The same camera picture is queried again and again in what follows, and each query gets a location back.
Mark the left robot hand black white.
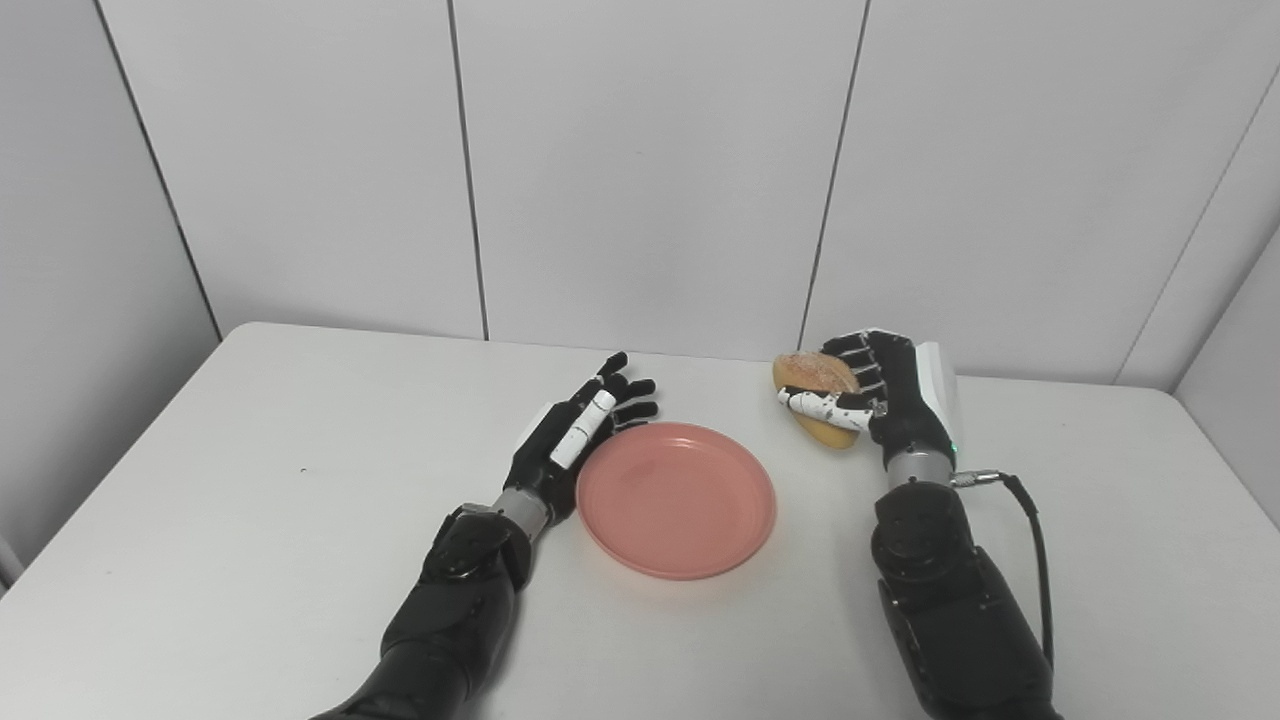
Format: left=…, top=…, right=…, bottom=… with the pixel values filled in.
left=502, top=351, right=660, bottom=523

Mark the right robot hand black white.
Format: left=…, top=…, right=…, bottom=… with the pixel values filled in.
left=777, top=328, right=963, bottom=468

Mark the bread roll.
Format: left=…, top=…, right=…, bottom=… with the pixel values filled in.
left=771, top=351, right=864, bottom=451

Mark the pink round plate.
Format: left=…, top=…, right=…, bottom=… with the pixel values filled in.
left=575, top=421, right=778, bottom=582

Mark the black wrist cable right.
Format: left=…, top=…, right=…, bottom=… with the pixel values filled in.
left=948, top=468, right=1057, bottom=671

